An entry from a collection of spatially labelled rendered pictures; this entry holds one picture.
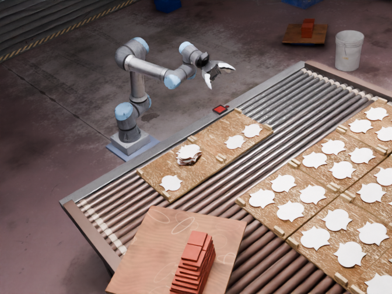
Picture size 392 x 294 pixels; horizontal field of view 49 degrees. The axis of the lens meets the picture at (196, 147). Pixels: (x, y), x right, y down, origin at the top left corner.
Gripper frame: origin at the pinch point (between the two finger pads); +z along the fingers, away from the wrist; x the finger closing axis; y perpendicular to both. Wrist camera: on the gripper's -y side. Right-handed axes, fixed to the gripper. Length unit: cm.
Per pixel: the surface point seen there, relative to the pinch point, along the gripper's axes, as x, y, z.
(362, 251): 5, 45, 92
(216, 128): 6, 68, -26
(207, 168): 30, 54, 1
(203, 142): 20, 62, -20
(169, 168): 47, 52, -15
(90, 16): -21, 257, -477
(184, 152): 34, 49, -15
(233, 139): 5, 64, -9
